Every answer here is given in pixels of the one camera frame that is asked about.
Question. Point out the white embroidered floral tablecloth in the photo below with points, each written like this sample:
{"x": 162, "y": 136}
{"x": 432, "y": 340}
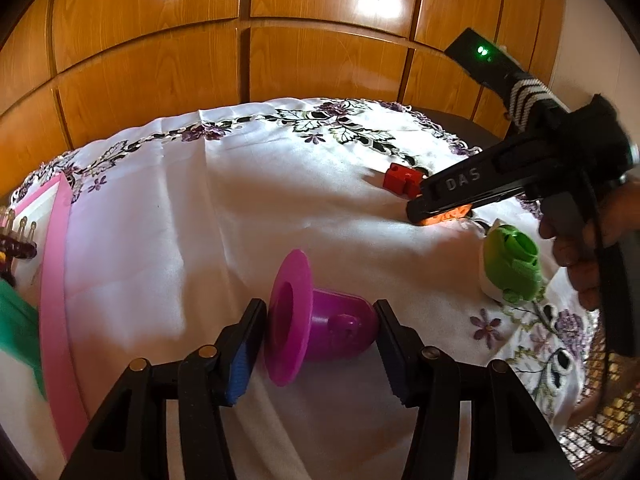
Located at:
{"x": 200, "y": 220}

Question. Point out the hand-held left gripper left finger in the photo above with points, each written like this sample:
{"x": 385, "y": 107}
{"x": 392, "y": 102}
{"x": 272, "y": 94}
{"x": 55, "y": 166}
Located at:
{"x": 240, "y": 366}

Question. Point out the person's right hand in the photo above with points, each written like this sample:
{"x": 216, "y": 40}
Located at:
{"x": 620, "y": 210}

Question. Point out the gold woven mat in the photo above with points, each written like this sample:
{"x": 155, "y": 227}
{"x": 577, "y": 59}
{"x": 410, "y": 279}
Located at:
{"x": 615, "y": 410}

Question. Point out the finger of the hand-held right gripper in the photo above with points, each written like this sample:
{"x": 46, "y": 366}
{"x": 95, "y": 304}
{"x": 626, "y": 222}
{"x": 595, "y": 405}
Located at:
{"x": 465, "y": 185}

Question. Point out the pink tray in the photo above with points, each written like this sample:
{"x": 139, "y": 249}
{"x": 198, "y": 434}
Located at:
{"x": 55, "y": 300}

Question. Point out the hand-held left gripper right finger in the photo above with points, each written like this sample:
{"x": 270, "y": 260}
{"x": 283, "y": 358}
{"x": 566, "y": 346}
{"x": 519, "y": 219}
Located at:
{"x": 395, "y": 375}

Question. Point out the green and white plastic piece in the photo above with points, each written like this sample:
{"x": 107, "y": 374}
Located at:
{"x": 512, "y": 260}

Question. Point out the magenta flanged plastic cup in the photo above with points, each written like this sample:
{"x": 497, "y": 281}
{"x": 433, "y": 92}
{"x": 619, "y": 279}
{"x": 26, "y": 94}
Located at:
{"x": 325, "y": 325}

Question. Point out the red toy block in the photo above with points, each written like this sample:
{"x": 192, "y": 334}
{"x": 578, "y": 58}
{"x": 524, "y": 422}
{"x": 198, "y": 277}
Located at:
{"x": 397, "y": 180}

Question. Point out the orange plastic piece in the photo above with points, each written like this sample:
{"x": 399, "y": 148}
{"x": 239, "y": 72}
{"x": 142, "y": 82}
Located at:
{"x": 445, "y": 216}

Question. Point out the wooden panelled wardrobe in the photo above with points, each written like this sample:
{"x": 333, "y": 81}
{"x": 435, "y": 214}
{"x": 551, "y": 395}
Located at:
{"x": 150, "y": 35}

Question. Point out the green ribbed plastic piece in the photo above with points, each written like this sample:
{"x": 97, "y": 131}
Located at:
{"x": 20, "y": 330}

